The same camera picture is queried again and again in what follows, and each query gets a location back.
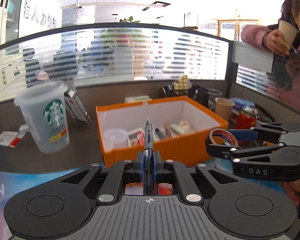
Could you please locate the Starbucks plastic cup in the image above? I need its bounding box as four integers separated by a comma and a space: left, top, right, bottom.
14, 81, 70, 154

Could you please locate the person in pink sweater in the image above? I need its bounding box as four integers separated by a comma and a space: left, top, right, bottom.
241, 0, 300, 57

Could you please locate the black grey marker pen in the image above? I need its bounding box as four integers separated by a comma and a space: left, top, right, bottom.
143, 119, 154, 195

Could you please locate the red white small card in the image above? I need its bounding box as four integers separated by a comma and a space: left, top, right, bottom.
0, 124, 30, 148

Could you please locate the brown adhesive tape roll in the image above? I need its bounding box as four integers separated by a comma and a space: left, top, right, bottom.
205, 128, 238, 146

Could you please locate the red KitKat bar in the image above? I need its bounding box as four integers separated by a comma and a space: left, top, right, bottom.
136, 131, 145, 145

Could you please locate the blue cap marker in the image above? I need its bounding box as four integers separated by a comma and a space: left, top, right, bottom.
155, 128, 166, 140

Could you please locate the green white box stack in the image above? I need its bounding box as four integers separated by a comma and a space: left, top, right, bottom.
125, 95, 152, 103

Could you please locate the red herbal tea can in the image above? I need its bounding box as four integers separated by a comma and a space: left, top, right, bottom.
235, 106, 258, 129

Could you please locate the clear heart-shaped container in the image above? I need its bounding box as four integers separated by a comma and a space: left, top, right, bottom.
103, 128, 129, 152

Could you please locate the orange cardboard box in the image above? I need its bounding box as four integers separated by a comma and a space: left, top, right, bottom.
96, 96, 229, 168

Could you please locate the glass desk partition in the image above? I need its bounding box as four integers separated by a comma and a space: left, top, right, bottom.
0, 23, 300, 113

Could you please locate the beige paper cup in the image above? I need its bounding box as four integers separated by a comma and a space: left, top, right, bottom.
215, 97, 235, 120

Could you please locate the stack of books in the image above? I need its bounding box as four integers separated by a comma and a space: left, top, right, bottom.
228, 97, 274, 126

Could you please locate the white cream bottle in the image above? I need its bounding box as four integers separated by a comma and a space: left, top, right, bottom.
179, 120, 196, 134

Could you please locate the boxed item leaning behind cup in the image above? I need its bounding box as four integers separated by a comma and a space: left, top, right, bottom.
64, 85, 95, 127

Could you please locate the black mesh desk organizer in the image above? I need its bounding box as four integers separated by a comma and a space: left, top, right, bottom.
159, 84, 222, 109

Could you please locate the yellow pill blister pack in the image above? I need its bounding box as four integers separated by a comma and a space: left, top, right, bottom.
172, 75, 192, 90

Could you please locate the paper cup held by person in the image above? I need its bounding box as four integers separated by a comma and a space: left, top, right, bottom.
278, 20, 298, 48

